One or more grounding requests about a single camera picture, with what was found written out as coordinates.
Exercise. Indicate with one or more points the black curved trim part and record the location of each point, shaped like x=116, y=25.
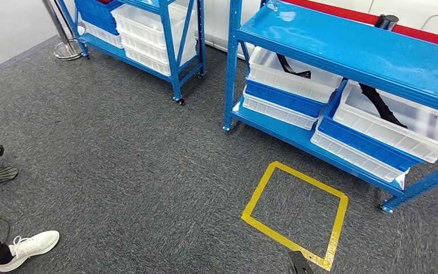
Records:
x=379, y=104
x=287, y=66

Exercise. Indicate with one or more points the blue metal shelf rack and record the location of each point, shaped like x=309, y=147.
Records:
x=336, y=41
x=170, y=45

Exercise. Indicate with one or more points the yellow floor tape square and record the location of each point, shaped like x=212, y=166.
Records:
x=256, y=193

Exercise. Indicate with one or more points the blue plastic crate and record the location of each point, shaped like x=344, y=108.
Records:
x=366, y=147
x=98, y=22
x=90, y=5
x=279, y=99

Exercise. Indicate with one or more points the person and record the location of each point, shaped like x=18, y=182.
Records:
x=34, y=244

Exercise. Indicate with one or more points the white car with red stripe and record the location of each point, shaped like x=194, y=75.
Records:
x=430, y=38

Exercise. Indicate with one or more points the chrome stanchion post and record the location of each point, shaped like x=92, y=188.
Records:
x=68, y=49

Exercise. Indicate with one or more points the black chrome cylinder post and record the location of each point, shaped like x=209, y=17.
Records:
x=386, y=22

